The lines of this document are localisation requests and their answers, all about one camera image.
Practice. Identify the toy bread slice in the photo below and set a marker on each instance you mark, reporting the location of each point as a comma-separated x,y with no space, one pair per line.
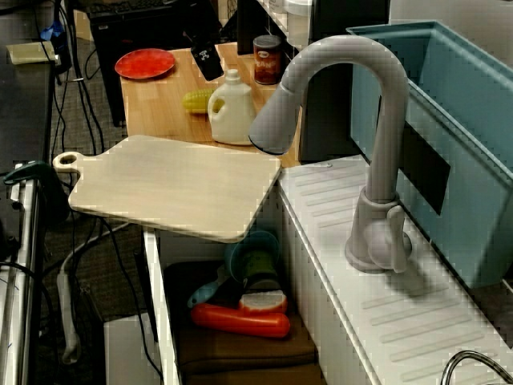
262,302

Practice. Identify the yellow toy corn cob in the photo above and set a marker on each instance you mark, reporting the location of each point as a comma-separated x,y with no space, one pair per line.
196,102

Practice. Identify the clear jar white lid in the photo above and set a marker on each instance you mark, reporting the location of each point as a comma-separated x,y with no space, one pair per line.
298,28

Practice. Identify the teal plastic bin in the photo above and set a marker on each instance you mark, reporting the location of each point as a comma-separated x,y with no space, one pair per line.
461,100

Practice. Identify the grey toy faucet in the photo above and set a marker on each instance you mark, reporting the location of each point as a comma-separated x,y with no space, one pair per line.
384,120

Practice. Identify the silver metal frame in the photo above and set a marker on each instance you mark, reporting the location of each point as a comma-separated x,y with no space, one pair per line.
24,280

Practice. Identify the teal toy cup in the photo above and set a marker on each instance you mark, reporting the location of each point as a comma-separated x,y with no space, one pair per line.
236,252

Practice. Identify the white toy sink unit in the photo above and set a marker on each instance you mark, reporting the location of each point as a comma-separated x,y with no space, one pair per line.
340,280

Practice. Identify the black desk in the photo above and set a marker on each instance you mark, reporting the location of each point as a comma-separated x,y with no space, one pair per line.
24,120

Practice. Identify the green clamp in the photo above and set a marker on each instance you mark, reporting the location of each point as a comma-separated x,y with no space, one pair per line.
44,176

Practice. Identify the green toy cup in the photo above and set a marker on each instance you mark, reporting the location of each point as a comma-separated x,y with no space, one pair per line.
260,266

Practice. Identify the yellow notepad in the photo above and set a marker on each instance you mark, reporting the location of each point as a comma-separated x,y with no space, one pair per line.
30,54

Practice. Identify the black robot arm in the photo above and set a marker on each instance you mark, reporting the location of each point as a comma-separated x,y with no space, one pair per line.
198,14

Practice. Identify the pale wooden cutting board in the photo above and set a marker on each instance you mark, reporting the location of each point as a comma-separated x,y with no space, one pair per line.
160,204

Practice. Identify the red plate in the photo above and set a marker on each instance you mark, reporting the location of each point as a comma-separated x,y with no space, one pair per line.
144,64

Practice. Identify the black equipment box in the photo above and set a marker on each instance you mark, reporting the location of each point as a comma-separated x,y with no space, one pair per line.
106,100

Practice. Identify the red soup can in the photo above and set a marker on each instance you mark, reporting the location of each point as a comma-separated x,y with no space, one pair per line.
266,60

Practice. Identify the white toy detergent bottle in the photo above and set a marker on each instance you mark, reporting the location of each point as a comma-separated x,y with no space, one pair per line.
232,116

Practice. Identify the white box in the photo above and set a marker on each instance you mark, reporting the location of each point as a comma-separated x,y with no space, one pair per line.
128,353

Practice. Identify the orange toy hot dog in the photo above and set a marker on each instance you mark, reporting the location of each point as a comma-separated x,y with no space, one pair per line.
240,322

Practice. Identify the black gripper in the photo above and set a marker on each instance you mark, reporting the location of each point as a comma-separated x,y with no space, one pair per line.
202,37

